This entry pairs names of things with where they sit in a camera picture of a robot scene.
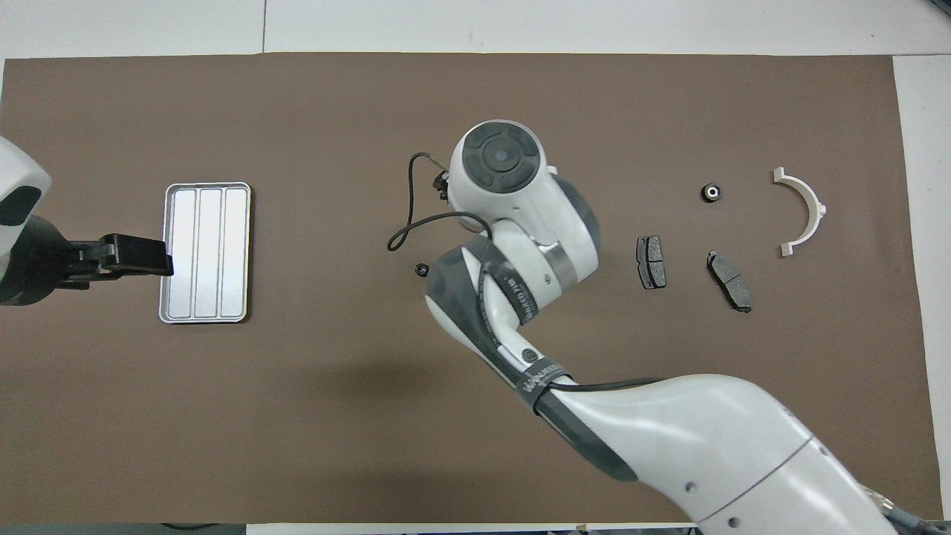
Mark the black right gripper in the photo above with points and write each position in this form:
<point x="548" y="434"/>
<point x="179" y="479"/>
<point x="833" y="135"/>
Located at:
<point x="444" y="186"/>

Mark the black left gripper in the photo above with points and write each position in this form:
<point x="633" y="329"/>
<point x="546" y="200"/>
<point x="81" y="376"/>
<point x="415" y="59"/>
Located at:
<point x="30" y="260"/>

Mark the small black nut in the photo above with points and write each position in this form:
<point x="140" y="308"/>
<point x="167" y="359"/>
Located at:
<point x="418" y="270"/>

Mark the large black bearing gear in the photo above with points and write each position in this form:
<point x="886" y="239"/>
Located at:
<point x="706" y="195"/>

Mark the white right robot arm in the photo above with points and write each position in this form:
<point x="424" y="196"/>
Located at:
<point x="706" y="446"/>

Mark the silver metal tray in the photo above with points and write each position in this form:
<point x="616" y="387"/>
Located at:
<point x="223" y="253"/>

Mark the grey rectangular brake pad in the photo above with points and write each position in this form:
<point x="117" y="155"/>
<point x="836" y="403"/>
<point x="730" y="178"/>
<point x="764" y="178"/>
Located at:
<point x="651" y="261"/>

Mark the brown table mat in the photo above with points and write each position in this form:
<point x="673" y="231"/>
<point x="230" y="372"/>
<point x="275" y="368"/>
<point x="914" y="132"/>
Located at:
<point x="334" y="416"/>

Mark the grey brake pad with tab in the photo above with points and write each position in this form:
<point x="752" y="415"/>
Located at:
<point x="732" y="282"/>

